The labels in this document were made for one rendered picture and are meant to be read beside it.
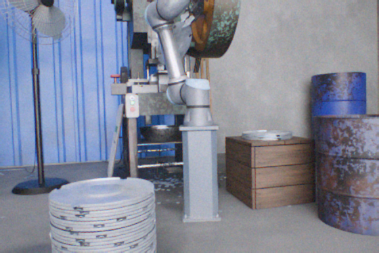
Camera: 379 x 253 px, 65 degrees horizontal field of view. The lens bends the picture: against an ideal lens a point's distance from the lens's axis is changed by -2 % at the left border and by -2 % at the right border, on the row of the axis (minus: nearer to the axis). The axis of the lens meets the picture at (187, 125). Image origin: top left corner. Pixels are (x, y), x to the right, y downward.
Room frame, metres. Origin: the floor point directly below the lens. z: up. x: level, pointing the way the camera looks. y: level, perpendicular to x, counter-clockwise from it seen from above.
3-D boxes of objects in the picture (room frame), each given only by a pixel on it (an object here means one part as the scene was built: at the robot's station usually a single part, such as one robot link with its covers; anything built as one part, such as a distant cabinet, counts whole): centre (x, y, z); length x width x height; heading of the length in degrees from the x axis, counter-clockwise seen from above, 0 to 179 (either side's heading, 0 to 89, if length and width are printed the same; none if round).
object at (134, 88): (2.22, 0.19, 0.68); 0.45 x 0.30 x 0.06; 105
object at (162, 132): (2.22, 0.19, 0.36); 0.34 x 0.34 x 0.10
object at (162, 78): (2.05, 0.14, 0.72); 0.25 x 0.14 x 0.14; 15
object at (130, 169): (2.29, 0.48, 0.45); 0.92 x 0.12 x 0.90; 15
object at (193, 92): (1.49, -0.05, 0.62); 0.13 x 0.12 x 0.14; 36
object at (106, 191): (0.85, 0.25, 0.31); 0.29 x 0.29 x 0.01
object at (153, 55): (2.18, 0.18, 1.04); 0.17 x 0.15 x 0.30; 15
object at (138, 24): (2.36, 0.22, 0.83); 0.79 x 0.43 x 1.34; 15
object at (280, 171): (1.77, -0.46, 0.18); 0.40 x 0.38 x 0.35; 13
